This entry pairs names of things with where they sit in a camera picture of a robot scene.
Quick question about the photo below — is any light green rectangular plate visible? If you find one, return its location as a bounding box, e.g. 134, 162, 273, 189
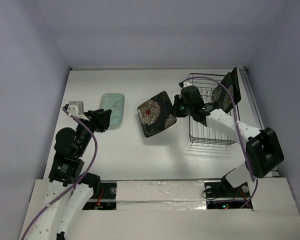
100, 93, 125, 128

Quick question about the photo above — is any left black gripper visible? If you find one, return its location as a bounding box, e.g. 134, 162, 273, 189
76, 108, 112, 156

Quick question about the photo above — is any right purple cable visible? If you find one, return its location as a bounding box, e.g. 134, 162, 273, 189
178, 76, 259, 209

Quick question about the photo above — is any black floral square plate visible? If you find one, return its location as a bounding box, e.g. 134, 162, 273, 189
137, 91, 177, 138

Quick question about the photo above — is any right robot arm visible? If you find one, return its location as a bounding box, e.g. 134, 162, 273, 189
172, 85, 284, 196

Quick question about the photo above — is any white foam front panel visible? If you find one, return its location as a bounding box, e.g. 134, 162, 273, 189
19, 177, 300, 240

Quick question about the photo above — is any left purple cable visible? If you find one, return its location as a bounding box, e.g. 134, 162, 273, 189
19, 105, 99, 240

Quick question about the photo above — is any black wire dish rack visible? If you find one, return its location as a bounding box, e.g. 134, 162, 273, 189
185, 73, 240, 146

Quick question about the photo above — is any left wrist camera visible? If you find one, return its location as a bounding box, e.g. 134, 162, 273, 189
66, 101, 85, 119

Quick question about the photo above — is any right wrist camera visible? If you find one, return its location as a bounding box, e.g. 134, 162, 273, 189
179, 81, 193, 88

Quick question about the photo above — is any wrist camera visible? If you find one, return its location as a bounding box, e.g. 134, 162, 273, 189
179, 81, 193, 88
66, 101, 85, 119

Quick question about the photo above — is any purple cable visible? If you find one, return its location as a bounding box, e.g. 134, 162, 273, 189
178, 76, 259, 209
19, 105, 99, 240

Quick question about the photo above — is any aluminium side rail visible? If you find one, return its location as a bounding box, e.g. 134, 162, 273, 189
239, 67, 284, 179

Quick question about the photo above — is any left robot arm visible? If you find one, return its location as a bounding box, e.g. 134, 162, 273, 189
21, 104, 112, 240

